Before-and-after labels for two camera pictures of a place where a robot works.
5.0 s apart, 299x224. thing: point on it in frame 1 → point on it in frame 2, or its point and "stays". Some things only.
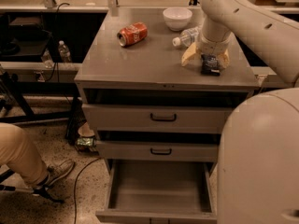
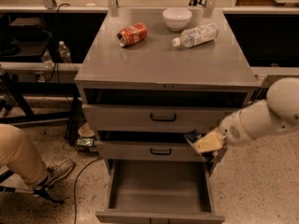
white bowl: [177, 18] stays
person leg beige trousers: [18, 152] stays
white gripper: [212, 48] → [231, 129]
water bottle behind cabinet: [64, 52] stays
